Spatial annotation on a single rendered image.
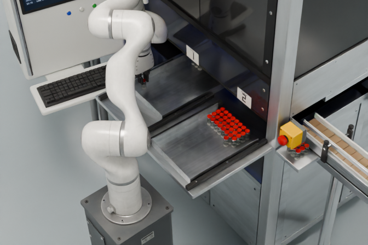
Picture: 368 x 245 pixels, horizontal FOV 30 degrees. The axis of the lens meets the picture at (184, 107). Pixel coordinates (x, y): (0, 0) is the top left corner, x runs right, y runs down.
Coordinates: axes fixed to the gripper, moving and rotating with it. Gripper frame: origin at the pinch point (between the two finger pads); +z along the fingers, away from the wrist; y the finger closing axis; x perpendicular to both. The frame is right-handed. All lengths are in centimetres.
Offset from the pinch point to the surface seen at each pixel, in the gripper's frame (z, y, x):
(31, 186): 94, 43, -55
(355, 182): 3, -31, 95
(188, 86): 5.5, -15.8, 11.1
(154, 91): 5.6, -2.3, 4.8
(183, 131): 5.7, 2.5, 31.7
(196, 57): -9.0, -20.2, 11.5
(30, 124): 94, 21, -98
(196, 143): 5.7, 2.2, 40.1
